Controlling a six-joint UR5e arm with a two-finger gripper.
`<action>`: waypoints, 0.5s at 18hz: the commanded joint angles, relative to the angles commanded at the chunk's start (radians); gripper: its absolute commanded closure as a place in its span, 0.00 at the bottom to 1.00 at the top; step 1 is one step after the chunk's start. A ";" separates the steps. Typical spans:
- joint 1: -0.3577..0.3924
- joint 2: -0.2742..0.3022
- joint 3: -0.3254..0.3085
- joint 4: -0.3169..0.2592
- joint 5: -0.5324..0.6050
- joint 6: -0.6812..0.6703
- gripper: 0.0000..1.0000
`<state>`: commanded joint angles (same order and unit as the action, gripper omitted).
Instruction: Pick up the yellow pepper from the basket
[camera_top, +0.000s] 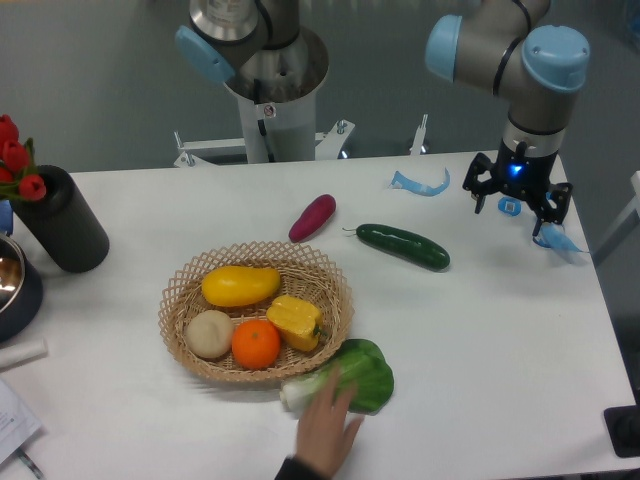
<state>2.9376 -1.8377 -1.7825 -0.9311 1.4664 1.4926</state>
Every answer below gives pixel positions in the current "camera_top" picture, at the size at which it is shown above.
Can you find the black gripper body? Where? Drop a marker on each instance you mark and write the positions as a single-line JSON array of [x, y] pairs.
[[517, 174]]

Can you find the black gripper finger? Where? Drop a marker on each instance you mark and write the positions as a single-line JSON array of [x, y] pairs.
[[550, 205], [479, 180]]

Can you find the green bok choy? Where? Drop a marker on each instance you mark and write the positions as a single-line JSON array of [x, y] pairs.
[[361, 364]]

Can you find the yellow bell pepper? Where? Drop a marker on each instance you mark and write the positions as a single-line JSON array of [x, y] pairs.
[[300, 322]]

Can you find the dark sleeve forearm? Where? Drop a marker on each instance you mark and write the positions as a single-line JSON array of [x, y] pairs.
[[294, 469]]

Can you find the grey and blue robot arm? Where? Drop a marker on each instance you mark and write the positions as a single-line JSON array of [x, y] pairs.
[[504, 49]]

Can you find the woven wicker basket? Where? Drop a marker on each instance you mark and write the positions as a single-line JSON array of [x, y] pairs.
[[306, 273]]

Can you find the person's hand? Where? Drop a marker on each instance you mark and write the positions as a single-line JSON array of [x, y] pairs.
[[324, 435]]

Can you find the crumpled blue tape strip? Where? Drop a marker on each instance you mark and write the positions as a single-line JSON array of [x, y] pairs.
[[553, 237]]

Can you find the blue curved tape strip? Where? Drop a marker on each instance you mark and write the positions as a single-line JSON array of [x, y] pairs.
[[401, 182]]

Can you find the dark green cucumber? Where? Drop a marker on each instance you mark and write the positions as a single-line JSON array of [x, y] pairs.
[[404, 244]]

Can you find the purple sweet potato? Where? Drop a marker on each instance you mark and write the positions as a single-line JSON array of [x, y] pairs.
[[315, 215]]

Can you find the black device at edge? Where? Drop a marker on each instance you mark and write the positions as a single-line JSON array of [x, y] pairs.
[[623, 428]]

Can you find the yellow mango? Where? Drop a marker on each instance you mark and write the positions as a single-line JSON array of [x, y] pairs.
[[236, 286]]

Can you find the orange fruit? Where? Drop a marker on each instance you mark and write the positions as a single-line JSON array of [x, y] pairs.
[[256, 344]]

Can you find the beige steamed bun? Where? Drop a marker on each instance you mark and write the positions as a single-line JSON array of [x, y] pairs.
[[209, 334]]

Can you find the black cylindrical vase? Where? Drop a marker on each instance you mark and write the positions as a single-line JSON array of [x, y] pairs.
[[64, 224]]

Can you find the red tulip bouquet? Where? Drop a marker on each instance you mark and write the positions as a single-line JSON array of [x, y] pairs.
[[20, 177]]

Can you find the dark metal bowl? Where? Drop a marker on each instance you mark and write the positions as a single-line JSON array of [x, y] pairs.
[[21, 289]]

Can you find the white paper roll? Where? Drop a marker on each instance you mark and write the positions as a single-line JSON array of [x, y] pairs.
[[19, 353]]

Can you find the white printed paper sheet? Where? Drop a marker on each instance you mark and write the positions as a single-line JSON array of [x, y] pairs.
[[18, 421]]

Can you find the patterned pen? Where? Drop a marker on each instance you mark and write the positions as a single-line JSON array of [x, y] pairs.
[[30, 464]]

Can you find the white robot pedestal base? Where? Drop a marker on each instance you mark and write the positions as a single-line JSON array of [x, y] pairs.
[[272, 131]]

